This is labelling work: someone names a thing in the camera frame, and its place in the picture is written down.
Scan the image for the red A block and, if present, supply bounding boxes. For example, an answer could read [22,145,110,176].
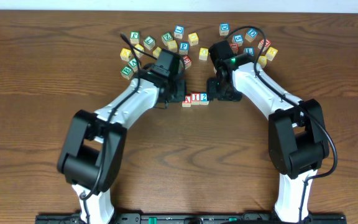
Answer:
[181,95,191,108]

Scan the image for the blue 2 block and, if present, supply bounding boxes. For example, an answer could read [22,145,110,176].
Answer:
[200,93,209,105]

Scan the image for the red I block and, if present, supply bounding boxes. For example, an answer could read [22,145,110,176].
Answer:
[191,93,201,105]

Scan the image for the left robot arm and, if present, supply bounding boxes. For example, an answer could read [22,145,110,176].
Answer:
[57,49,186,223]

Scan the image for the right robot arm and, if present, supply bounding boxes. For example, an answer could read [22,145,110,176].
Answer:
[207,40,329,223]

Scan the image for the red E block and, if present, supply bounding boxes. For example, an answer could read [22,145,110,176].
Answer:
[183,55,192,69]

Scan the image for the yellow O block centre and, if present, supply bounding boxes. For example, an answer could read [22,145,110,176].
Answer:
[199,47,209,61]

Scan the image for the yellow o block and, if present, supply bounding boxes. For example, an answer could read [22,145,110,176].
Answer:
[188,32,199,46]
[199,47,209,61]

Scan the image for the yellow block middle left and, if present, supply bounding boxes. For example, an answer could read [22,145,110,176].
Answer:
[152,47,162,58]

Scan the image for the yellow S block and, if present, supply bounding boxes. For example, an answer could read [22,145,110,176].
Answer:
[167,40,178,52]

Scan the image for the blue P block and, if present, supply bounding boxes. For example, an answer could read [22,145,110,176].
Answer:
[179,42,190,55]

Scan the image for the red U block right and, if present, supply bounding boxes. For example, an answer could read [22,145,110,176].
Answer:
[230,43,239,54]

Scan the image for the blue L block right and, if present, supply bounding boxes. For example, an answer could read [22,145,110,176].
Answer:
[244,47,254,56]

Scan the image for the blue l block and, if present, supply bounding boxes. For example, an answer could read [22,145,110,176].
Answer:
[174,25,185,39]
[244,47,254,56]

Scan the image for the yellow G block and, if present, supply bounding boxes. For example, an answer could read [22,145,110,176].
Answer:
[257,56,267,68]

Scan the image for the green V block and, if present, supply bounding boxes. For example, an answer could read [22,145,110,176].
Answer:
[128,58,140,73]

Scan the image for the yellow block upper left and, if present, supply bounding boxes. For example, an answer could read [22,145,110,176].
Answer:
[134,44,144,58]

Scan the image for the green Z block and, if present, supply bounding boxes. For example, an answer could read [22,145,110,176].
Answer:
[162,32,173,46]

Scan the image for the green B block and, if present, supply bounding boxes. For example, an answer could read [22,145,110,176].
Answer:
[121,65,134,80]

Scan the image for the blue 5 block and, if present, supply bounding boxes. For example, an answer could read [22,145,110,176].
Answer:
[232,34,244,47]

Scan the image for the yellow O block top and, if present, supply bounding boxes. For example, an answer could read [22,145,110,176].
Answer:
[188,32,199,46]

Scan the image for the green 7 block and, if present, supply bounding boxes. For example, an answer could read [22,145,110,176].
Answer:
[144,36,155,50]

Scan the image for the blue L block top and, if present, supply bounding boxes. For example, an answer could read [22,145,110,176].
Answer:
[174,25,185,39]

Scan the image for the blue D block top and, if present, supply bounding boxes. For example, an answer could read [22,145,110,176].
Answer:
[219,23,230,36]

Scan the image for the blue d block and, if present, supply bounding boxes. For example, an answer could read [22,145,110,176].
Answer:
[219,23,230,36]
[245,28,258,42]

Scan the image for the blue D block right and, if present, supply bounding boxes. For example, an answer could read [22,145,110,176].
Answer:
[245,28,258,42]

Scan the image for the yellow block far left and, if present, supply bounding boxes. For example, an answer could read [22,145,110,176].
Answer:
[120,48,133,62]

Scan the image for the yellow K block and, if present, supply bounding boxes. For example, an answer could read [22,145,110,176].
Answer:
[265,47,278,61]

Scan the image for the red M block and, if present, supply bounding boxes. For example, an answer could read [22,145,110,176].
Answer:
[258,39,271,52]

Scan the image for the green J block top left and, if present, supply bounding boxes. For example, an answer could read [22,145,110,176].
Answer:
[130,31,140,45]

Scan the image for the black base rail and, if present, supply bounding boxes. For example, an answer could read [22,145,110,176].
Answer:
[35,211,347,224]

